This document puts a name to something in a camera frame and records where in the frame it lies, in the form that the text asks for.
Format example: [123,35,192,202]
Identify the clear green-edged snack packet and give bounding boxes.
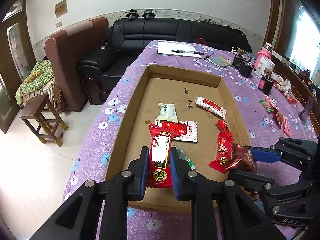
[259,99,273,112]

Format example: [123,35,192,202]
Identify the small white red packet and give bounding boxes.
[195,95,226,120]

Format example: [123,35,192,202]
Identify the purple floral tablecloth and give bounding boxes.
[64,46,317,239]

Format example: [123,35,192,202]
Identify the white paper pad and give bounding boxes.
[157,40,201,58]

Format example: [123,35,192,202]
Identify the red long foil candy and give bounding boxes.
[209,132,233,174]

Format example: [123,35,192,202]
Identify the black phone stand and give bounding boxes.
[299,96,315,125]

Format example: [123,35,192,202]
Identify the small colourful notebook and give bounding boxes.
[207,56,233,68]

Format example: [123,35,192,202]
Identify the black round jar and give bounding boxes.
[239,61,253,78]

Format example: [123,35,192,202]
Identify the brown red armchair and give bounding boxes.
[44,17,108,112]

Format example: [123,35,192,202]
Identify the white red snack packet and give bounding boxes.
[155,118,198,143]

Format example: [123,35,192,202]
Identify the black jar with wooden knob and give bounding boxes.
[258,68,273,96]

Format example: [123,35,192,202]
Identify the white work gloves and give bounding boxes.
[270,72,289,86]

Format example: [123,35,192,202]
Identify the brown cardboard tray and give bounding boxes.
[105,64,249,212]

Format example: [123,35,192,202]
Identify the pink thermos flask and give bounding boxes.
[254,42,273,67]

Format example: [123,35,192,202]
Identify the rear black jar wooden knob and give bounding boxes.
[231,47,247,69]

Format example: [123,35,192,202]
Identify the red long snack bar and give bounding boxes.
[146,124,180,189]

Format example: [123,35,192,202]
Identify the white green snack packet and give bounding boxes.
[157,102,178,123]

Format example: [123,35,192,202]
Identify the black white pen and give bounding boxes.
[171,49,203,55]

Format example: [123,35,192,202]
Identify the red foil bag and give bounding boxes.
[274,81,297,104]

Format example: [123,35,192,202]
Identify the black device on sofa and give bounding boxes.
[126,9,139,21]
[142,9,156,20]

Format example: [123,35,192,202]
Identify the white plastic canister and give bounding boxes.
[255,56,274,77]

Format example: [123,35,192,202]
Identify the green floral cloth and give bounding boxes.
[15,60,54,105]

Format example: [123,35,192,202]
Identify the green candy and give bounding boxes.
[176,147,196,170]

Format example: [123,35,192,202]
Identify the pink cartoon snack packet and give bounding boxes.
[265,96,280,111]

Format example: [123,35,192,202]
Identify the wooden sideboard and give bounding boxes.
[271,49,320,120]

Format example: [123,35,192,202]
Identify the black leather sofa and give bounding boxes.
[77,18,252,105]

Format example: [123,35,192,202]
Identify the dark red foil packet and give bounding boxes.
[223,144,258,174]

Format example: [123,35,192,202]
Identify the wooden stool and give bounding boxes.
[19,94,69,147]

